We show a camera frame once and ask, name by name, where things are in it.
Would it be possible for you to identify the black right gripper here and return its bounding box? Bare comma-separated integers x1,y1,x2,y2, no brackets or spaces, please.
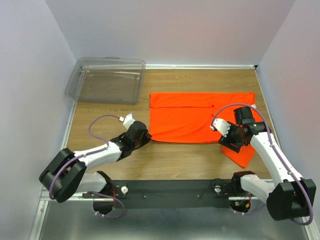
218,120,246,153

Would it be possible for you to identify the orange t shirt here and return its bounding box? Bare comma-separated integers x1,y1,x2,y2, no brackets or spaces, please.
148,91,257,169

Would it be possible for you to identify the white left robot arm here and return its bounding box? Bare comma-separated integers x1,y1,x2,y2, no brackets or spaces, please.
39,120,151,203

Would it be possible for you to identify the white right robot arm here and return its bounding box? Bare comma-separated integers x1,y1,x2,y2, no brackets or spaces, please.
210,103,317,226

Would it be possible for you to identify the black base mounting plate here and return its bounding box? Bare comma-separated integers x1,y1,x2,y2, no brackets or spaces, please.
82,178,261,209

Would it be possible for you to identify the clear plastic bin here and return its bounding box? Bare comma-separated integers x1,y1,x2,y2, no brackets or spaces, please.
65,57,146,105

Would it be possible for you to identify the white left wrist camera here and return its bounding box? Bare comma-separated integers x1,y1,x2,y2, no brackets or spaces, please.
118,112,136,130

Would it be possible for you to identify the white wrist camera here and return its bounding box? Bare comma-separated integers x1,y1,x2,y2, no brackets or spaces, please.
210,118,231,137
118,112,136,130

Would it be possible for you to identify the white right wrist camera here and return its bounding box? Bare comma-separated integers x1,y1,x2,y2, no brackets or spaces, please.
210,118,231,137

